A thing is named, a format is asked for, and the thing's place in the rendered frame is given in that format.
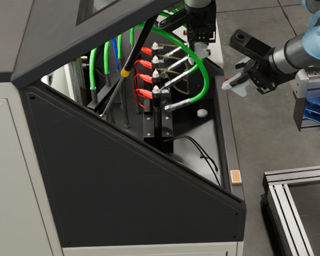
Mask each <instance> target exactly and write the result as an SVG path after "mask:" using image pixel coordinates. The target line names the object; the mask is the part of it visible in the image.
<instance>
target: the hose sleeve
mask: <svg viewBox="0 0 320 256"><path fill-rule="evenodd" d="M189 100H190V98H189V99H186V100H184V101H180V102H177V103H174V104H172V105H170V106H169V109H170V110H171V111H172V110H176V109H178V108H181V107H184V106H187V105H190V104H192V103H190V101H189Z"/></svg>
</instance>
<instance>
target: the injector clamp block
mask: <svg viewBox="0 0 320 256"><path fill-rule="evenodd" d="M160 79H161V86H163V85H165V83H166V82H168V81H169V79H168V78H160ZM150 92H152V84H150ZM164 100H167V102H168V103H167V104H166V105H164V106H163V107H161V138H160V139H157V138H156V132H155V114H154V108H153V104H152V99H150V114H149V115H144V112H143V140H144V142H145V143H147V144H149V145H150V146H152V147H154V148H155V144H156V143H162V147H163V153H173V152H174V145H173V141H169V142H163V141H165V140H168V139H172V138H173V120H172V111H170V112H166V111H165V106H168V105H171V104H172V100H171V87H170V93H161V102H162V101H164Z"/></svg>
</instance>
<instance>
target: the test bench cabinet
mask: <svg viewBox="0 0 320 256"><path fill-rule="evenodd" d="M243 243H244V242H243V241H242V242H213V243H184V244H155V245H126V246H96V247H67V248H62V250H63V254H64V256H242V252H243Z"/></svg>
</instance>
